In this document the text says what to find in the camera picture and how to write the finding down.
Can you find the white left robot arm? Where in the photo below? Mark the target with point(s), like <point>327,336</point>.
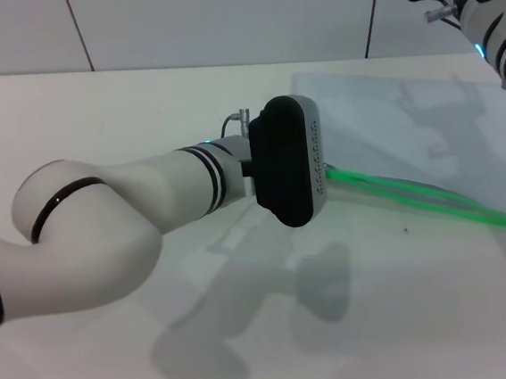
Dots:
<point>103,222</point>

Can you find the clear green-zip document bag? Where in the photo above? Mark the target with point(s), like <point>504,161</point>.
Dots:
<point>408,121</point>

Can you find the black grey left wrist camera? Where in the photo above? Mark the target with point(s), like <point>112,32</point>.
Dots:
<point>284,164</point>

